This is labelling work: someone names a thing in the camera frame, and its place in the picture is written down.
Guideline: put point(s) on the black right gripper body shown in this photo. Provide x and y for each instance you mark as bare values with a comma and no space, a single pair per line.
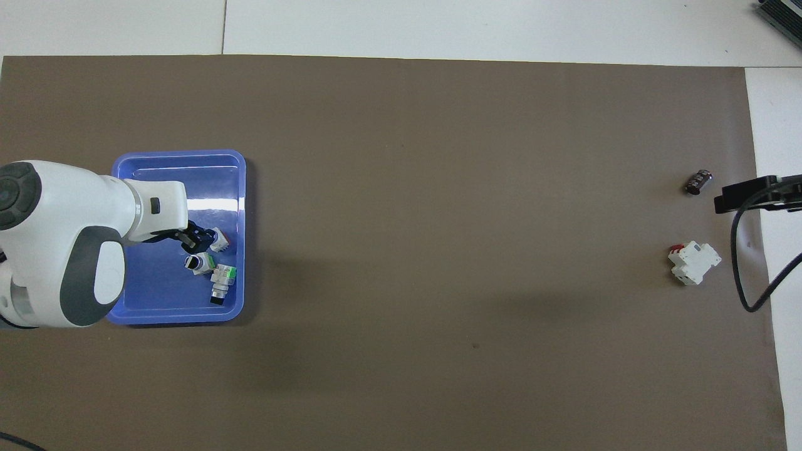
792,191

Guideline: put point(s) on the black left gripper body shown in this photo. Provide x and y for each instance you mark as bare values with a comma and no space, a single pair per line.
175,235

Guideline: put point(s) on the orange and white selector switch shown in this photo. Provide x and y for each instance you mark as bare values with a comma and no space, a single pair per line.
220,240

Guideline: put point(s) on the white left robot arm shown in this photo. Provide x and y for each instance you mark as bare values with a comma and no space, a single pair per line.
56,238

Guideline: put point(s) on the small dark terminal block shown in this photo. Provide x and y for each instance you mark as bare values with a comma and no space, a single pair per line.
698,181

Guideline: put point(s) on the blue plastic tray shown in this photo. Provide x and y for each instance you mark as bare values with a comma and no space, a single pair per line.
156,294

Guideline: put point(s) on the white circuit breaker red lever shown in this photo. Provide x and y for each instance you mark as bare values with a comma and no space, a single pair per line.
694,263

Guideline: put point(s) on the grey ribbed metal device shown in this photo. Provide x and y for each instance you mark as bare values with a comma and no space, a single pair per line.
782,17

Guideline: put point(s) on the brown paper table mat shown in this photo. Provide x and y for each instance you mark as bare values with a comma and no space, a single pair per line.
438,250

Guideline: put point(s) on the green switch with black knob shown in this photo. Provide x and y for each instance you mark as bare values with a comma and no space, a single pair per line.
199,263

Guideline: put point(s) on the green switch with silver barrel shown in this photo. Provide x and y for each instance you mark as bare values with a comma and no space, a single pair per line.
222,283

